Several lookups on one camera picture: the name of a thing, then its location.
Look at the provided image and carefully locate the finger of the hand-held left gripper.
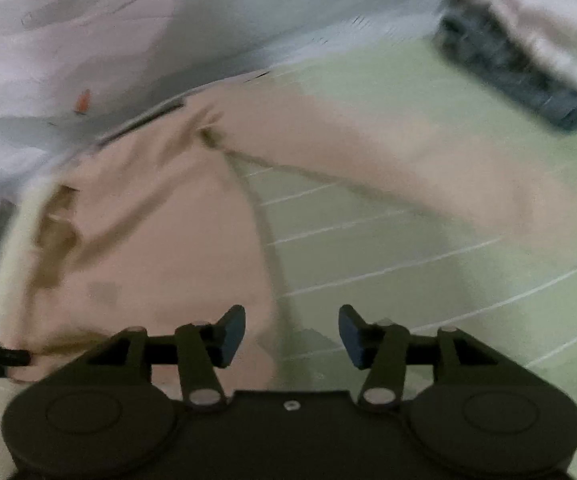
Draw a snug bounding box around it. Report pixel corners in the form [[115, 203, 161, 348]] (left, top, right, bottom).
[[0, 341, 32, 380]]

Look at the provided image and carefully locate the dark grey cloth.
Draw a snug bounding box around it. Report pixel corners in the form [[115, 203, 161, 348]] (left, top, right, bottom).
[[434, 7, 577, 134]]

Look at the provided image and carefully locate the white fluffy cloth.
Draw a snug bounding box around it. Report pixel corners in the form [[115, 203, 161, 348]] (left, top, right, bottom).
[[454, 0, 577, 111]]

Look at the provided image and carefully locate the green striped bed sheet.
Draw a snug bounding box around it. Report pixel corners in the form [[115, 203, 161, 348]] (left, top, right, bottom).
[[188, 30, 577, 392]]

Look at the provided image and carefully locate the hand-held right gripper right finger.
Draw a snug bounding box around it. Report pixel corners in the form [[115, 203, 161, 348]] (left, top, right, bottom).
[[337, 304, 513, 409]]

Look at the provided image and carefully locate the white printed blanket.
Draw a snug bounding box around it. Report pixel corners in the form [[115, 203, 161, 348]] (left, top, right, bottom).
[[0, 0, 461, 221]]

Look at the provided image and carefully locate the pink garment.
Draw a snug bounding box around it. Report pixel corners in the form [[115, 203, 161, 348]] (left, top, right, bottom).
[[0, 85, 577, 397]]

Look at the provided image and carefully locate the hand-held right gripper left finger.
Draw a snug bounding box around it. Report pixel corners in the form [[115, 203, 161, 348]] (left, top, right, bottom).
[[79, 304, 247, 409]]

